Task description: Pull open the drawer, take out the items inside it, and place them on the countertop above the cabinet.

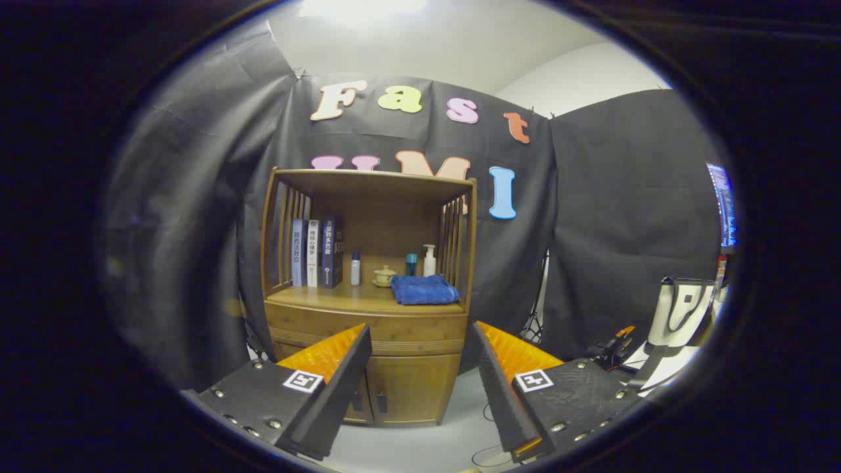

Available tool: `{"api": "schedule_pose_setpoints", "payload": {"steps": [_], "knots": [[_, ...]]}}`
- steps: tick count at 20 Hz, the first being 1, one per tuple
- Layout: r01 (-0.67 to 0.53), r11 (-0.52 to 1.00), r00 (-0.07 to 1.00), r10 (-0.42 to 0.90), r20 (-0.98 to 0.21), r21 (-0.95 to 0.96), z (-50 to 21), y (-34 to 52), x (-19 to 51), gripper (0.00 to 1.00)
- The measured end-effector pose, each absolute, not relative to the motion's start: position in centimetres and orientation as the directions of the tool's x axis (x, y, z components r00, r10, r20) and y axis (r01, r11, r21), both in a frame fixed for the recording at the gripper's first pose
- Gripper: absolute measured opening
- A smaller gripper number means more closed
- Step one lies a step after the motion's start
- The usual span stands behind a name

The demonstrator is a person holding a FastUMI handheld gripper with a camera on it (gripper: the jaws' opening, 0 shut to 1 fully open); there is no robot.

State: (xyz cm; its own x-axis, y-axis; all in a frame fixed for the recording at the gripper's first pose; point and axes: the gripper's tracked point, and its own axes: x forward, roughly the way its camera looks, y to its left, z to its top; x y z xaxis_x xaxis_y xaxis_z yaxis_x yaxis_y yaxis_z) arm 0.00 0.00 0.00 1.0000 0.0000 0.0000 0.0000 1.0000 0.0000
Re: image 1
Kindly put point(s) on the beige lidded ceramic jar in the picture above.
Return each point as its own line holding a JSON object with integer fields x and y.
{"x": 384, "y": 276}

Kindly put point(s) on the wooden countertop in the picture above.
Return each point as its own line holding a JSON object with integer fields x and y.
{"x": 355, "y": 299}

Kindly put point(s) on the black tripod stand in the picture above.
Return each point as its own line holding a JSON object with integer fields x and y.
{"x": 537, "y": 315}

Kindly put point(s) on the folded blue towel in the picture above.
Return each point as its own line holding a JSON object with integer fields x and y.
{"x": 424, "y": 290}

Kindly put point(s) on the light blue book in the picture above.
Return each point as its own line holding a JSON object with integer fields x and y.
{"x": 299, "y": 256}

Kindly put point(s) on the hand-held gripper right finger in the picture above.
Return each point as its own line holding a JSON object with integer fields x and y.
{"x": 499, "y": 394}

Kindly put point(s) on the teal bottle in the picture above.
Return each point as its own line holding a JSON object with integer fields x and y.
{"x": 410, "y": 264}

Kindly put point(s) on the black backdrop cloth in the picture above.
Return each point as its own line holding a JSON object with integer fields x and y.
{"x": 591, "y": 197}

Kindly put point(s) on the computer monitor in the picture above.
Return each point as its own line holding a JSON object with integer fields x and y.
{"x": 724, "y": 203}

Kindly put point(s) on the small white bottle blue cap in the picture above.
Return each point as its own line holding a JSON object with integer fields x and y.
{"x": 355, "y": 270}

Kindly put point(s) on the white pump bottle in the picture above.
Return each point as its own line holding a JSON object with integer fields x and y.
{"x": 429, "y": 264}

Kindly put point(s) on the dark blue book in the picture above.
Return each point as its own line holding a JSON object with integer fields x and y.
{"x": 328, "y": 253}

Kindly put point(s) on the wooden drawer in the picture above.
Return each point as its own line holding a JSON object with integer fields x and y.
{"x": 420, "y": 332}

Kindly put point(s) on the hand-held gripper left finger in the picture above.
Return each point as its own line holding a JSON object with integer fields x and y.
{"x": 341, "y": 387}

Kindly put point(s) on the wooden cabinet door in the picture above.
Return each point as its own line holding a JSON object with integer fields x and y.
{"x": 414, "y": 387}
{"x": 361, "y": 407}

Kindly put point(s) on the white book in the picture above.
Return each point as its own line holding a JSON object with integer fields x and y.
{"x": 313, "y": 256}

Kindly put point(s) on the wooden cabinet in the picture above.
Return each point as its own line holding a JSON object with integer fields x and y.
{"x": 374, "y": 180}

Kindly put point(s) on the orange and black device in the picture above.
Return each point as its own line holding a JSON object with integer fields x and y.
{"x": 617, "y": 345}

